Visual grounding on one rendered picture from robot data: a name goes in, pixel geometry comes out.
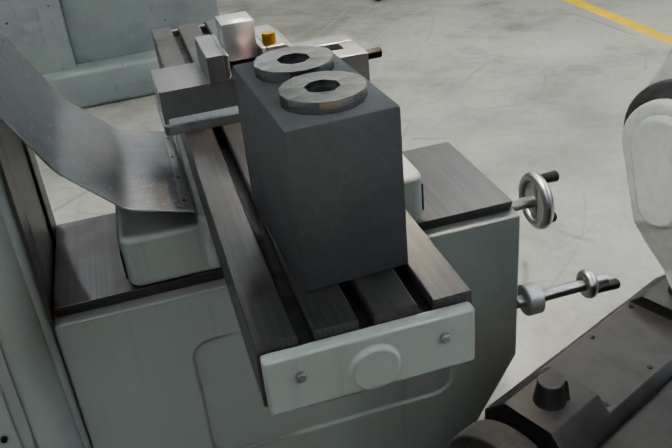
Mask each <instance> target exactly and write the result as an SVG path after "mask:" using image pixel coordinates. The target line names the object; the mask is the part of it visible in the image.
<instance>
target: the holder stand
mask: <svg viewBox="0 0 672 448"><path fill-rule="evenodd" d="M232 72H233V78H234V84H235V91H236V97H237V103H238V109H239V116H240V122H241V128H242V134H243V141H244V147H245V153H246V160H247V166H248V172H249V178H250V185H251V191H252V197H253V202H254V204H255V206H256V208H257V209H258V211H259V213H260V215H261V216H262V218H263V220H264V221H265V223H266V225H267V227H268V228H269V230H270V232H271V234H272V235H273V237H274V239H275V241H276V242H277V244H278V246H279V247H280V249H281V251H282V253H283V254H284V256H285V258H286V260H287V261H288V263H289V265H290V267H291V268H292V270H293V272H294V273H295V275H296V277H297V279H298V280H299V282H300V284H301V286H302V287H303V289H304V291H305V292H310V291H314V290H317V289H321V288H324V287H328V286H331V285H335V284H338V283H342V282H345V281H349V280H352V279H356V278H359V277H363V276H366V275H370V274H374V273H377V272H381V271H384V270H388V269H391V268H395V267H398V266H402V265H405V264H407V263H408V251H407V232H406V212H405V192H404V173H403V153H402V133H401V114H400V106H399V105H398V104H397V103H396V102H394V101H393V100H392V99H391V98H389V97H388V96H387V95H386V94H384V93H383V92H382V91H381V90H379V89H378V88H377V87H376V86H374V85H373V84H372V83H371V82H369V81H368V80H367V79H366V78H364V77H363V76H362V75H361V74H359V73H358V72H357V71H356V70H355V69H353V68H352V67H351V66H350V65H348V64H347V63H346V62H345V61H343V60H342V59H341V58H340V57H338V56H337V55H336V54H335V53H333V52H332V51H331V50H330V49H328V48H327V47H317V46H292V47H284V48H279V49H276V50H272V51H268V52H266V53H264V54H262V55H260V56H258V57H257V58H256V59H255V60H254V61H252V62H247V63H242V64H237V65H234V66H233V67H232Z"/></svg>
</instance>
